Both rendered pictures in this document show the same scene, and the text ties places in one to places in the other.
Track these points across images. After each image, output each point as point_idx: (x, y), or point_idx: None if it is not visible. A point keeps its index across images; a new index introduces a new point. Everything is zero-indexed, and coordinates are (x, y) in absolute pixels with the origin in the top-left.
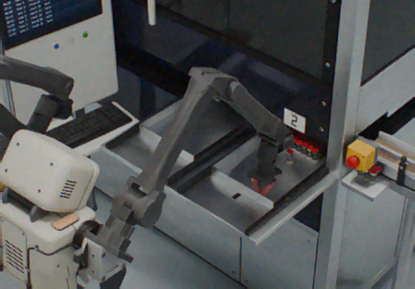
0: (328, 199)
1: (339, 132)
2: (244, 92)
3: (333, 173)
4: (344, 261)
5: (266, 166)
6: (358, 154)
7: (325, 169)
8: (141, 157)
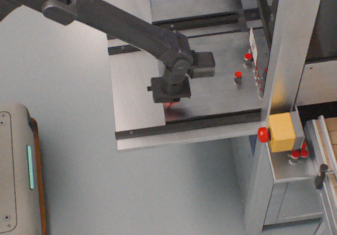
0: (258, 141)
1: (268, 95)
2: (70, 16)
3: (262, 124)
4: (281, 192)
5: (165, 85)
6: (271, 131)
7: (258, 115)
8: None
